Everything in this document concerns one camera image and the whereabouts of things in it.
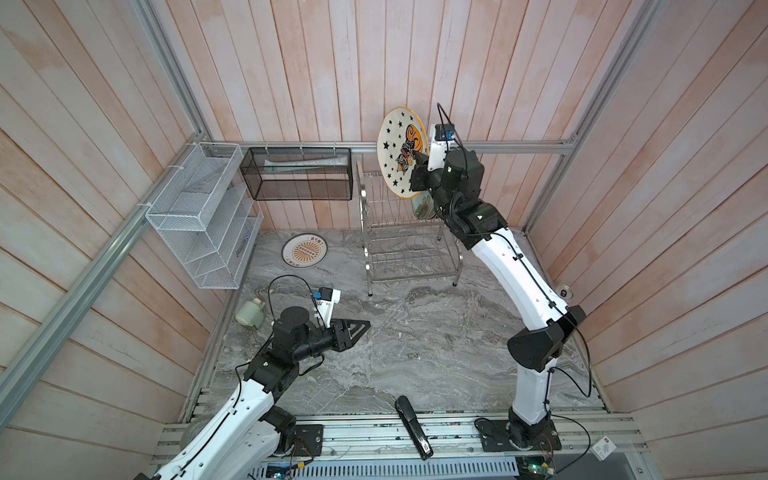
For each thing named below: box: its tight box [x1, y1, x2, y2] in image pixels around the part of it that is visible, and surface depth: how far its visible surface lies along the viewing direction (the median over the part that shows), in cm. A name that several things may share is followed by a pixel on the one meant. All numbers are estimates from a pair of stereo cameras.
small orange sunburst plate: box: [281, 232, 329, 268], surface depth 116 cm
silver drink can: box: [554, 284, 574, 301], surface depth 87 cm
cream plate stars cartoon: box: [376, 107, 430, 200], surface depth 76 cm
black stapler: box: [394, 395, 434, 461], surface depth 74 cm
